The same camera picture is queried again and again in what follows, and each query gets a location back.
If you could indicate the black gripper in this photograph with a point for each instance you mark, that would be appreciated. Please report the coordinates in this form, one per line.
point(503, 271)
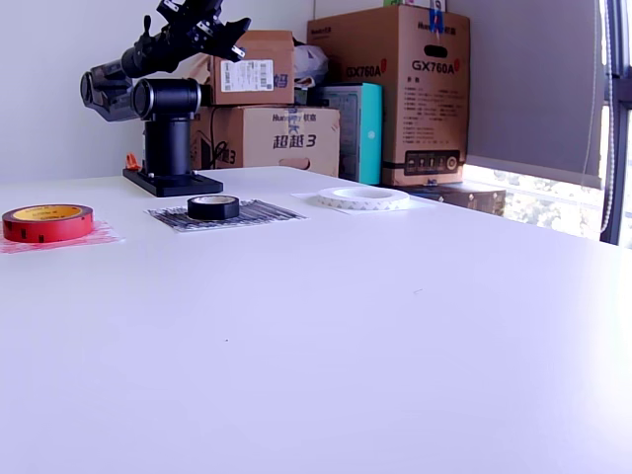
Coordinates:
point(210, 34)

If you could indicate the orange clamp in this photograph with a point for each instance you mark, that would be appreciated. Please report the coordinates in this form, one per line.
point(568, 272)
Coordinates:
point(132, 162)

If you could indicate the teal and black carton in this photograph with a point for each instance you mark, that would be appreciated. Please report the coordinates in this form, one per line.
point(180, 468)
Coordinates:
point(370, 133)

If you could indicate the tall GX760A cardboard box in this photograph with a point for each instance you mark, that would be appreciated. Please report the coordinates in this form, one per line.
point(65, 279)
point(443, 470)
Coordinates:
point(419, 123)

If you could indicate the red scribbled paper sheet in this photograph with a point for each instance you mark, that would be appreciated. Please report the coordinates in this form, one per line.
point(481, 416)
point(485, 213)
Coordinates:
point(106, 234)

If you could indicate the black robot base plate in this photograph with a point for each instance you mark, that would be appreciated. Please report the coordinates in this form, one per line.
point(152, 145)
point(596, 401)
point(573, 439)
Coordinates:
point(173, 185)

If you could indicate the white plastic bag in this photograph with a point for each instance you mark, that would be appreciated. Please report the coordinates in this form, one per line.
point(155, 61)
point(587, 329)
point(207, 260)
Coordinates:
point(308, 61)

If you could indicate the wide cardboard box blue print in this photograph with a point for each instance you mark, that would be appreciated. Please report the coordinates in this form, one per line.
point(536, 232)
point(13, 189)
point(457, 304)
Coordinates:
point(296, 143)

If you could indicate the green carton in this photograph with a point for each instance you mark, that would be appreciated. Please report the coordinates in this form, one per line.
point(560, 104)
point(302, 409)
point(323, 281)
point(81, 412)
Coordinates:
point(392, 3)

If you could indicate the plain white paper sheet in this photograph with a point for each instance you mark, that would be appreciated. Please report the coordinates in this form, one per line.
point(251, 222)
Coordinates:
point(301, 196)

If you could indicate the red tape roll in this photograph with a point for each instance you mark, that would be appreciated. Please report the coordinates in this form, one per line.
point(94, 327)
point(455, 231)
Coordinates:
point(49, 229)

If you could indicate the grey roller blind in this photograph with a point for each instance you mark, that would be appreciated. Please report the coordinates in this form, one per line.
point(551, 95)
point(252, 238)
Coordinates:
point(533, 84)

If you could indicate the black tape roll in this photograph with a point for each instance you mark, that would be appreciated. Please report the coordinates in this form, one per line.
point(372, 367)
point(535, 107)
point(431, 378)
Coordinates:
point(212, 210)

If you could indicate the small cardboard box shipping label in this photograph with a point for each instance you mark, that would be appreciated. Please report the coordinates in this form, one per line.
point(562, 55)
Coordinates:
point(266, 49)

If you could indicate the white tape roll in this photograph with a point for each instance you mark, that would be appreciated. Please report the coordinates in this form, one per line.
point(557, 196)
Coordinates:
point(365, 202)

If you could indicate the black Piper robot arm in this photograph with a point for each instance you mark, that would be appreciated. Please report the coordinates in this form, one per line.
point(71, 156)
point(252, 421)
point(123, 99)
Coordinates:
point(168, 99)

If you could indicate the black scribbled paper sheet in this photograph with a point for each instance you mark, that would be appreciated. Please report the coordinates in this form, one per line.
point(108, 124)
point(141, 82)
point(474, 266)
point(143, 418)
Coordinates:
point(276, 212)

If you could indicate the blue tape strip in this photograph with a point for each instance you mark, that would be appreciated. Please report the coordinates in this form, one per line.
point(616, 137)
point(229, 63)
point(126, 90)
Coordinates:
point(435, 20)

